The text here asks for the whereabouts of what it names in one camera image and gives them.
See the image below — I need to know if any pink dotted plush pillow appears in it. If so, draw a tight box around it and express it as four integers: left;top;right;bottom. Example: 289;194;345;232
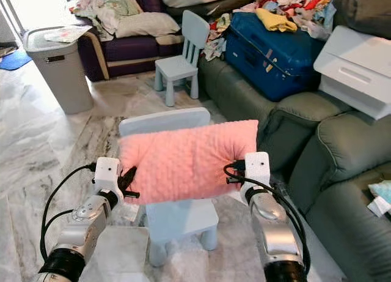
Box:
118;119;260;205

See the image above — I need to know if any pale clothes pile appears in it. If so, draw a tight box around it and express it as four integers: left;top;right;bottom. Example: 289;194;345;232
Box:
71;0;142;41

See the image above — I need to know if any printed paper sheet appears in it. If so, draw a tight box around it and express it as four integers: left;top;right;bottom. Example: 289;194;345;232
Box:
43;25;92;44

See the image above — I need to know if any cream pillow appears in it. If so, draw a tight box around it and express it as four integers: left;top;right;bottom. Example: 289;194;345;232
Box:
115;12;181;39

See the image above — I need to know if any yellow cloth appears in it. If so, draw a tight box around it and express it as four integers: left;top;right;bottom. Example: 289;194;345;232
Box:
255;8;298;33

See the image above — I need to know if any light blue child chair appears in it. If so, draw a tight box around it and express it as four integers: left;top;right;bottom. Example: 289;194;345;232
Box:
154;10;210;107
118;107;219;267

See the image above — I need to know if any white drawer unit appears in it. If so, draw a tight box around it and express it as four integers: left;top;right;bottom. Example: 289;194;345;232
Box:
313;25;391;121

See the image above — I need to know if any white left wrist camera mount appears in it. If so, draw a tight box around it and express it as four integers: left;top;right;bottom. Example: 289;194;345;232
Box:
95;158;122;194

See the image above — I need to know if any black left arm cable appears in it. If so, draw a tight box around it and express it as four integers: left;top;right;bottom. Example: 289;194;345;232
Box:
40;163;98;261

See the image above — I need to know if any blue hard suitcase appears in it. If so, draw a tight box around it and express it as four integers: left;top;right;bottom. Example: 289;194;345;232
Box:
224;12;327;101

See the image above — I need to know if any blue floor mat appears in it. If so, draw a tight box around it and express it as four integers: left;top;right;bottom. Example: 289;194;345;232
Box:
0;50;32;71

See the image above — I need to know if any green leather sofa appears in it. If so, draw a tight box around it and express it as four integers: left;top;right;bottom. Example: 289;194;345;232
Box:
197;53;391;282

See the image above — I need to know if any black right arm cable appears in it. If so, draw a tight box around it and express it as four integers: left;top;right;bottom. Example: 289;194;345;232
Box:
223;160;312;276

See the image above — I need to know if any purple sofa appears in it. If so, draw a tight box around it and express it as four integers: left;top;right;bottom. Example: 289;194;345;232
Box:
76;0;260;83

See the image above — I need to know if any colourful clothes pile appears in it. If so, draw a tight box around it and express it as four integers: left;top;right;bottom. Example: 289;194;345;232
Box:
205;0;343;61

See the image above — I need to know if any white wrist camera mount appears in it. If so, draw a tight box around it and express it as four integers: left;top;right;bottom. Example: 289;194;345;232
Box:
95;158;122;194
244;152;271;188

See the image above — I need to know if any light blue tissue pack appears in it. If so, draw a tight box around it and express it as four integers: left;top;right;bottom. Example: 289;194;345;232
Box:
368;180;391;217

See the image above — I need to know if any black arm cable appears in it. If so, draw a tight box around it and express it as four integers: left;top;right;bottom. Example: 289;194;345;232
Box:
223;160;312;276
40;163;98;261

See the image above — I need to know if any grey laundry bin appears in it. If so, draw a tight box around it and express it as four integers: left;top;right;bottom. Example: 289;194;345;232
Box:
24;26;94;115

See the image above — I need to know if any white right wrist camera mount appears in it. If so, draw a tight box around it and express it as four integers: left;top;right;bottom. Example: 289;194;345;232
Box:
244;152;271;188

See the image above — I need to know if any dark grey cushion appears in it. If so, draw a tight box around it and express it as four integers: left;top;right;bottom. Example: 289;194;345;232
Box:
333;0;391;39

